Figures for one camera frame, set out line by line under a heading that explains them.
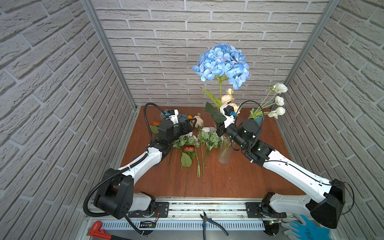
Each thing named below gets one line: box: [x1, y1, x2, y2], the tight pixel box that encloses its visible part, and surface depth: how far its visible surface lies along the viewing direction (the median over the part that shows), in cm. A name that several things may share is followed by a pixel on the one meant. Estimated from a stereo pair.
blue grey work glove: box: [281, 212, 332, 240], surface depth 70 cm
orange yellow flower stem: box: [188, 115, 201, 179], surface depth 87 cm
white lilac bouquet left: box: [172, 132, 200, 149], surface depth 98 cm
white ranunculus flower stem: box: [249, 83, 288, 119], surface depth 71 cm
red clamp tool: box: [88, 221, 133, 240], surface depth 68 cm
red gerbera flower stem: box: [181, 145, 196, 198], surface depth 89 cm
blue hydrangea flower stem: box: [192, 42, 251, 123], surface depth 43 cm
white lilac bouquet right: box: [198, 126, 224, 175], surface depth 96 cm
